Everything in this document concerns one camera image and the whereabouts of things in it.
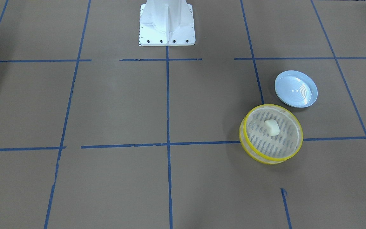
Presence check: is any white steamed bun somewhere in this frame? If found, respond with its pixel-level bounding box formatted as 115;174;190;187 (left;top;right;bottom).
264;119;280;136

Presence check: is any yellow plastic steamer basket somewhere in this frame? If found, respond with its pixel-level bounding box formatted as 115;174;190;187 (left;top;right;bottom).
239;104;303;165

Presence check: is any light blue plate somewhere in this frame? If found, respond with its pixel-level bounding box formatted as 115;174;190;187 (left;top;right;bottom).
274;71;318;108

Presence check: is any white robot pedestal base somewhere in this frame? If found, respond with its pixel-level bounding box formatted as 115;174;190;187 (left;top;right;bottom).
139;0;196;46

